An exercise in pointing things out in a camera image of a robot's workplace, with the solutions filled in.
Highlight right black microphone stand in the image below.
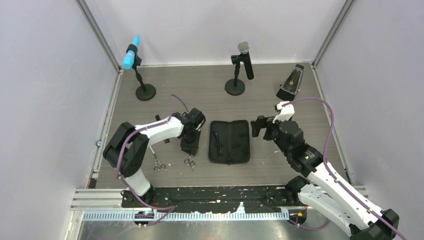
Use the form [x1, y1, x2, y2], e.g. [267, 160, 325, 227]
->
[224, 55, 246, 96]

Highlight left black microphone stand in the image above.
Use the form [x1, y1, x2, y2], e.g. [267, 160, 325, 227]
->
[132, 55, 156, 101]

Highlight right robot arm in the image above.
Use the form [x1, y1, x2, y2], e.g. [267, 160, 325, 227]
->
[250, 115, 400, 240]

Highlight black zipper tool case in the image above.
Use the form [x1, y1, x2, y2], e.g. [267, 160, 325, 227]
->
[208, 120, 251, 165]

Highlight black microphone stand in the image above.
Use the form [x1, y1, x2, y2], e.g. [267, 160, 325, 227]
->
[224, 55, 246, 96]
[132, 55, 156, 101]

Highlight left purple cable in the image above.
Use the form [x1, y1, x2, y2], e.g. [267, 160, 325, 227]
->
[114, 94, 190, 226]

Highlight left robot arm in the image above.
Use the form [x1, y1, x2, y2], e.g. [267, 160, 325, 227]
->
[102, 108, 206, 207]

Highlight purple cable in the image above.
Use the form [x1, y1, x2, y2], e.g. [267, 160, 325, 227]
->
[114, 94, 190, 226]
[288, 96, 408, 240]

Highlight blue microphone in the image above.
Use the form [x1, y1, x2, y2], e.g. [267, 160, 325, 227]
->
[122, 35, 140, 70]

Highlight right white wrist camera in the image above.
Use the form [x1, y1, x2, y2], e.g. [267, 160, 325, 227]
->
[272, 101, 295, 123]

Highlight black hair clip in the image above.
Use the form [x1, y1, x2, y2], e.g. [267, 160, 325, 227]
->
[212, 130, 224, 156]

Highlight silver cutting scissors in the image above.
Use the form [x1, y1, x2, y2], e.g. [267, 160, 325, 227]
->
[149, 146, 168, 172]

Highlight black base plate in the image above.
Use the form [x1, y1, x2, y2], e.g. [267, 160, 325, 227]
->
[141, 185, 308, 214]

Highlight silver thinning scissors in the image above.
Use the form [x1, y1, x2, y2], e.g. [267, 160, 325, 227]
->
[183, 154, 196, 171]

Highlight black metronome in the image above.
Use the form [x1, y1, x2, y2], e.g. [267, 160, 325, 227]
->
[276, 64, 304, 102]

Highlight black grey microphone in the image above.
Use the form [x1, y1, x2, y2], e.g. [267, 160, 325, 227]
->
[237, 41, 254, 80]

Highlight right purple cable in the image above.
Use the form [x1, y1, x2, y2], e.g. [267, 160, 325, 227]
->
[288, 96, 408, 240]

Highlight black comb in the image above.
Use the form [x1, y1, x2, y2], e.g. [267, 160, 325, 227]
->
[155, 114, 170, 144]

